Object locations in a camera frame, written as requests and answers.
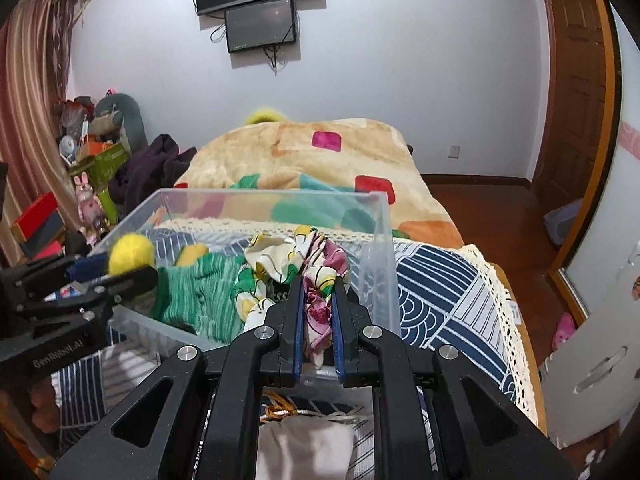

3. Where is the grey green plush toy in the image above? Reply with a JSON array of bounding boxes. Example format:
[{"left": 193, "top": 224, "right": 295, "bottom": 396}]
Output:
[{"left": 89, "top": 92, "right": 149, "bottom": 154}]

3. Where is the white suitcase with stickers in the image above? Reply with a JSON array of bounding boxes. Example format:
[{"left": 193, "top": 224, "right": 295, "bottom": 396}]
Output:
[{"left": 539, "top": 249, "right": 640, "bottom": 448}]

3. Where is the floral patterned cloth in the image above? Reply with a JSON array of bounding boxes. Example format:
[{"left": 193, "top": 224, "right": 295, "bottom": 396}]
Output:
[{"left": 235, "top": 226, "right": 350, "bottom": 368}]

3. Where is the green cardboard box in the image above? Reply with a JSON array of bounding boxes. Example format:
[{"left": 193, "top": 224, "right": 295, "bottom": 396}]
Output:
[{"left": 68, "top": 143, "right": 130, "bottom": 197}]

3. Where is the yellow plush item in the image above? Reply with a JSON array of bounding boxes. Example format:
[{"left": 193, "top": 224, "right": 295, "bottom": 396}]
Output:
[{"left": 244, "top": 107, "right": 288, "bottom": 126}]

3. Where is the pink rabbit toy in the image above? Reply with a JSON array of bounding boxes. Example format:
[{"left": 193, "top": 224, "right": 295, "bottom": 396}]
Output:
[{"left": 74, "top": 171, "right": 106, "bottom": 235}]

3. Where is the wall power outlet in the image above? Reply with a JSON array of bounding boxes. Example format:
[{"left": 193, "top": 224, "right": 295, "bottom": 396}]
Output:
[{"left": 448, "top": 145, "right": 460, "bottom": 159}]

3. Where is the orange fleece blanket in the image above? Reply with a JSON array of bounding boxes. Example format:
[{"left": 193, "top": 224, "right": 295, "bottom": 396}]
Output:
[{"left": 176, "top": 118, "right": 463, "bottom": 248}]

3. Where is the striped red gold curtain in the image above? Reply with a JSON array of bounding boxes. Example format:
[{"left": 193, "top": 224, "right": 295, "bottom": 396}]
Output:
[{"left": 1, "top": 0, "right": 78, "bottom": 264}]

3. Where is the yellow sponge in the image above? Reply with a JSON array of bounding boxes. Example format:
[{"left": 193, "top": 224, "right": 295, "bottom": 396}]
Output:
[{"left": 174, "top": 243, "right": 209, "bottom": 268}]

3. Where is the blue white patterned tablecloth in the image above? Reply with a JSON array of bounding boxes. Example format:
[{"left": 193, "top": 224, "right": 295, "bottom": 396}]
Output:
[{"left": 49, "top": 224, "right": 542, "bottom": 480}]

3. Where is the green knitted cloth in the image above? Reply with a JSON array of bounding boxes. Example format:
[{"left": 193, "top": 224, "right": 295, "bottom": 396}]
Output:
[{"left": 151, "top": 252, "right": 244, "bottom": 344}]

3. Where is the clear plastic storage box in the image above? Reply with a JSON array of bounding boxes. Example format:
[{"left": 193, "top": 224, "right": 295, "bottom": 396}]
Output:
[{"left": 94, "top": 188, "right": 399, "bottom": 366}]

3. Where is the yellow fuzzy ball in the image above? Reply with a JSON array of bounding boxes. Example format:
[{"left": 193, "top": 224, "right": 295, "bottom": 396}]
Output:
[{"left": 107, "top": 233, "right": 155, "bottom": 275}]

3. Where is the wooden door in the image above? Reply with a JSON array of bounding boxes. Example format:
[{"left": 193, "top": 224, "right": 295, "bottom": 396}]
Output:
[{"left": 533, "top": 0, "right": 620, "bottom": 272}]

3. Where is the small wall monitor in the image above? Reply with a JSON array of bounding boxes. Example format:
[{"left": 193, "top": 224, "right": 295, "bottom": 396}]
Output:
[{"left": 224, "top": 0, "right": 297, "bottom": 53}]

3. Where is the red box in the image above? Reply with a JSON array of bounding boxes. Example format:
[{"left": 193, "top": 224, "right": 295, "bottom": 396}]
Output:
[{"left": 11, "top": 192, "right": 65, "bottom": 259}]

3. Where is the dark purple blanket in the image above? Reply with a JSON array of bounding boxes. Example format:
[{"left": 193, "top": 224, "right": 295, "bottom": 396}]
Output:
[{"left": 108, "top": 133, "right": 198, "bottom": 216}]

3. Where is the white drawstring pouch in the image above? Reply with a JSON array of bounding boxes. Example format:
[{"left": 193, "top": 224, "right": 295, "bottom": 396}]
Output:
[{"left": 255, "top": 391, "right": 359, "bottom": 480}]

